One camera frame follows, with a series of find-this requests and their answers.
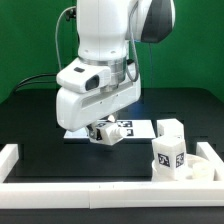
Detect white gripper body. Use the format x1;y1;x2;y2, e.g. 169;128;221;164
56;58;141;131

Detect white round stool seat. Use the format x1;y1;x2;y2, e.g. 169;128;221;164
152;154;215;182

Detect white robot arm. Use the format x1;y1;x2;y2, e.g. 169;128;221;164
56;0;175;145

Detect white marker sheet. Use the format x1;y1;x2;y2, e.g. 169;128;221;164
64;120;156;143

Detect black cables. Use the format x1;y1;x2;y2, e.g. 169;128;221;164
12;71;59;94

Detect grey camera cable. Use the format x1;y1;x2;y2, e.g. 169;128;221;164
54;4;78;73

